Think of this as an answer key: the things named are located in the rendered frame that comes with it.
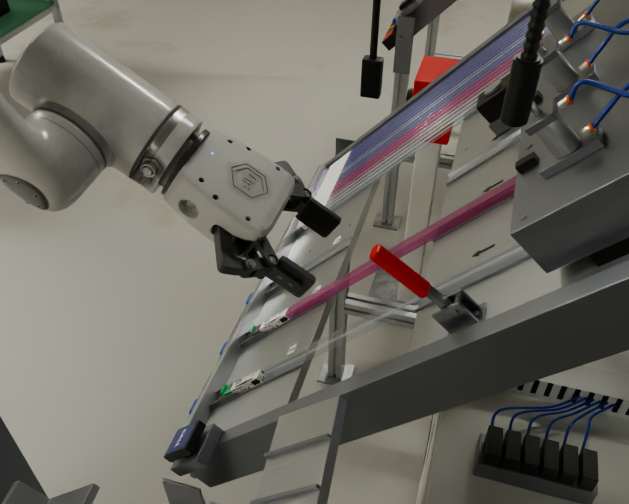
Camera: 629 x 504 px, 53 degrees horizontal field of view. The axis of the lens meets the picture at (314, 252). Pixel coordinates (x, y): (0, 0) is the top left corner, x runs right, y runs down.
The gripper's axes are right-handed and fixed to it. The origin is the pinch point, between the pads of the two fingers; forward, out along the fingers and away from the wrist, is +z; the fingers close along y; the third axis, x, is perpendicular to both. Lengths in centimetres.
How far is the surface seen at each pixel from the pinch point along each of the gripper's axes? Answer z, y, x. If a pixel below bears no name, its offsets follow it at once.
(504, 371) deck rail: 16.0, -10.0, -10.7
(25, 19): -122, 183, 158
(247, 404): 6.7, -3.5, 24.7
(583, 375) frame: 50, 24, 12
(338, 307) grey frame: 30, 60, 68
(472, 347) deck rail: 12.4, -10.1, -10.9
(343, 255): 8.3, 19.3, 15.7
